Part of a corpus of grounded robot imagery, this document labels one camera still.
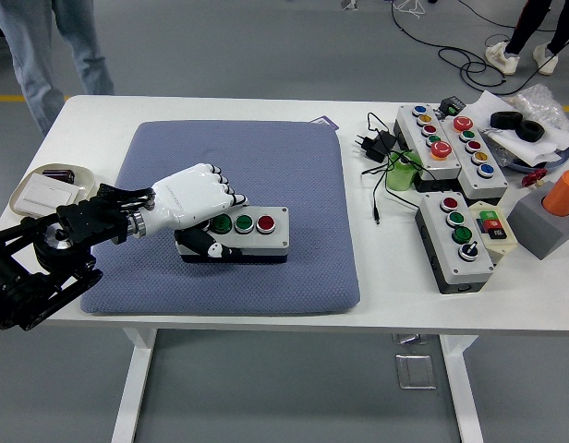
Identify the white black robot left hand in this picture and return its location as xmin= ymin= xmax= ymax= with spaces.
xmin=143 ymin=162 xmax=251 ymax=260

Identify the grey four-button control box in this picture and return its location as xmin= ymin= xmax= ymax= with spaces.
xmin=414 ymin=191 xmax=495 ymax=295
xmin=173 ymin=205 xmax=291 ymax=265

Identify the five-button box, small red mushroom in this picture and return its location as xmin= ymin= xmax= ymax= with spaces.
xmin=393 ymin=104 xmax=462 ymax=193

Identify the five-button box, large red mushroom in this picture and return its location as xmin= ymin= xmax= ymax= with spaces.
xmin=439 ymin=114 xmax=510 ymax=200

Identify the cream oval tray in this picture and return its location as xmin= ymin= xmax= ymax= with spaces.
xmin=8 ymin=162 xmax=97 ymax=218

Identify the blue-grey padded mat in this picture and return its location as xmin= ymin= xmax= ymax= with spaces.
xmin=79 ymin=119 xmax=362 ymax=317

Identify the dark purple battery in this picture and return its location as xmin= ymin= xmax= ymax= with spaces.
xmin=41 ymin=168 xmax=78 ymax=185

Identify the white table leg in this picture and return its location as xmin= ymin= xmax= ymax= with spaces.
xmin=109 ymin=328 xmax=159 ymax=443
xmin=439 ymin=334 xmax=487 ymax=443

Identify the black power adapter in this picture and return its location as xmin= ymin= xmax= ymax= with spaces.
xmin=355 ymin=130 xmax=397 ymax=163

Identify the person in blue trousers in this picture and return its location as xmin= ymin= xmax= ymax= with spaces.
xmin=0 ymin=0 xmax=115 ymax=138

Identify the green plastic cup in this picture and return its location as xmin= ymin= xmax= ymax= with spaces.
xmin=384 ymin=151 xmax=423 ymax=192

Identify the small metal floor plate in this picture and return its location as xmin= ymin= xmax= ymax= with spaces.
xmin=392 ymin=332 xmax=429 ymax=346

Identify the small black relay module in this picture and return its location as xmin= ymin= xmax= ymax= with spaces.
xmin=437 ymin=95 xmax=466 ymax=116

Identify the metal floor socket plate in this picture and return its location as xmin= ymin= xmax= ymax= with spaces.
xmin=393 ymin=353 xmax=438 ymax=391

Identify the white paper sheet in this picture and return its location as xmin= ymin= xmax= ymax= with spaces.
xmin=459 ymin=90 xmax=569 ymax=167

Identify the red knob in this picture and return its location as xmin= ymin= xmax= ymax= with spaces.
xmin=519 ymin=169 xmax=549 ymax=188

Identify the grey foam block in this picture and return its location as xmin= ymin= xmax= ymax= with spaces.
xmin=505 ymin=179 xmax=569 ymax=261

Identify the clear bubble wrap bag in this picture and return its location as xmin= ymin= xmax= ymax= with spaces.
xmin=510 ymin=83 xmax=569 ymax=139

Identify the blue-rimmed round disc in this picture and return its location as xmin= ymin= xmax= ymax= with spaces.
xmin=496 ymin=138 xmax=569 ymax=175

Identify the orange cylinder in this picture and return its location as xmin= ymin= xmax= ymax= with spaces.
xmin=541 ymin=169 xmax=569 ymax=217

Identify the person in black trousers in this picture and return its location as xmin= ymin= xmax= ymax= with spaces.
xmin=484 ymin=0 xmax=569 ymax=77

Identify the white wall switch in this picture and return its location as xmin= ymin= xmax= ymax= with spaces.
xmin=11 ymin=174 xmax=82 ymax=216

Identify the black adapter cord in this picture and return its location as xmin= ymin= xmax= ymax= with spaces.
xmin=360 ymin=112 xmax=427 ymax=227

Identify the white floor cable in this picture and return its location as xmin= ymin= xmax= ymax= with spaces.
xmin=393 ymin=0 xmax=427 ymax=22

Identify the black floor cable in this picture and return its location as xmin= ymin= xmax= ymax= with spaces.
xmin=389 ymin=0 xmax=569 ymax=96

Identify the cream three-button switch box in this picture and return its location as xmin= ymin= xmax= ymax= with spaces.
xmin=467 ymin=200 xmax=517 ymax=267

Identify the black foam ring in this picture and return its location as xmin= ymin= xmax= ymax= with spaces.
xmin=489 ymin=110 xmax=522 ymax=130
xmin=515 ymin=119 xmax=546 ymax=143

